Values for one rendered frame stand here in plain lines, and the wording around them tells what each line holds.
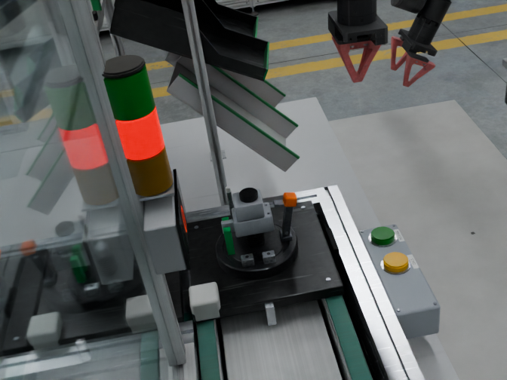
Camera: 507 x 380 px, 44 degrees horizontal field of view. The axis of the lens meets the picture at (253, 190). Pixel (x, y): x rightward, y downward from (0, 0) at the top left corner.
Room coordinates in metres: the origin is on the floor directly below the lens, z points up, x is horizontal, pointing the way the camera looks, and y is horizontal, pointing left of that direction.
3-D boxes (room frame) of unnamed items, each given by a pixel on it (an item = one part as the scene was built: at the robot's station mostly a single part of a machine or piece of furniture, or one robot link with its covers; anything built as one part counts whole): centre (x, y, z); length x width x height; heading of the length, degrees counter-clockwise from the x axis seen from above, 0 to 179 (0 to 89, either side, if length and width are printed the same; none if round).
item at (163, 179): (0.64, 0.12, 1.28); 0.05 x 0.05 x 0.05
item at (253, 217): (0.83, 0.02, 1.06); 0.08 x 0.04 x 0.07; 93
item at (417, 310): (0.76, -0.21, 0.93); 0.21 x 0.07 x 0.06; 3
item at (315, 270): (0.83, 0.01, 0.96); 0.24 x 0.24 x 0.02; 3
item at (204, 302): (0.73, 0.10, 0.97); 0.05 x 0.05 x 0.04; 3
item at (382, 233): (0.83, -0.21, 0.96); 0.04 x 0.04 x 0.02
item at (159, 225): (0.64, 0.12, 1.29); 0.12 x 0.05 x 0.25; 3
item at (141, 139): (0.64, 0.12, 1.33); 0.05 x 0.05 x 0.05
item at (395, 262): (0.76, -0.21, 0.96); 0.04 x 0.04 x 0.02
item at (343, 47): (0.90, -0.19, 1.28); 0.07 x 0.07 x 0.09; 2
